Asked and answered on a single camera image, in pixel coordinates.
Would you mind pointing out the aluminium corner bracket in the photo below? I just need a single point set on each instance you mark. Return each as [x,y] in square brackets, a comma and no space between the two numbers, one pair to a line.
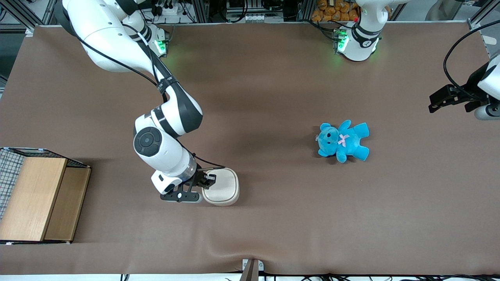
[481,35]

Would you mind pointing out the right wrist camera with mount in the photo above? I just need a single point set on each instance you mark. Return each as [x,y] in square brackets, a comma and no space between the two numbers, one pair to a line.
[181,196]

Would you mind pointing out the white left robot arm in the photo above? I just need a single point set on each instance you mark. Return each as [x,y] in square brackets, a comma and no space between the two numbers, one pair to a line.
[357,43]

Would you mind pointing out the orange plush toys pile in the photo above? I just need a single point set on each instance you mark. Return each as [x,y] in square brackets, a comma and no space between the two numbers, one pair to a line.
[332,9]

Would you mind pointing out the white power strip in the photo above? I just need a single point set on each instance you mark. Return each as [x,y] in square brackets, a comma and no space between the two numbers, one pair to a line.
[170,10]

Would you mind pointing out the white trash can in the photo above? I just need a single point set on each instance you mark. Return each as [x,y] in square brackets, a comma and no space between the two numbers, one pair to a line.
[226,193]

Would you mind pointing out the white trash can lid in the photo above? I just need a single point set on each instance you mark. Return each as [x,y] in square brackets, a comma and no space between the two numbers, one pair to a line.
[226,187]

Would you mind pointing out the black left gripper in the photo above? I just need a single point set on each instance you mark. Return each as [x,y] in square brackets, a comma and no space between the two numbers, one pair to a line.
[467,95]

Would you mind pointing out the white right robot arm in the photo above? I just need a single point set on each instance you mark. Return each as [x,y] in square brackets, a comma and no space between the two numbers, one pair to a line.
[164,152]

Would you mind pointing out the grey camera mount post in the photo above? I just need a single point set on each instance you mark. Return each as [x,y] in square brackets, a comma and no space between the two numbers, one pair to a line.
[250,271]

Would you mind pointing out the brown table cloth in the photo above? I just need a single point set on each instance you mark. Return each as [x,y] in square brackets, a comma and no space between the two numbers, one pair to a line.
[273,97]

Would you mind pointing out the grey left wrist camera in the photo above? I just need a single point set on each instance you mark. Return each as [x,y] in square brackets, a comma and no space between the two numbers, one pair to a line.
[486,113]

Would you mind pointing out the blue teddy bear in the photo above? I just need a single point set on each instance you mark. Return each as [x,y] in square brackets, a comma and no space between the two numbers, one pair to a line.
[343,142]

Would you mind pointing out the white connector block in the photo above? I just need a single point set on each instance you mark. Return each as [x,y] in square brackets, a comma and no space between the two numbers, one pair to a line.
[256,18]

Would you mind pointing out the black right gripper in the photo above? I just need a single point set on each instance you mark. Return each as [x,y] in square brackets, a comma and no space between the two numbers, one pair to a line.
[202,178]

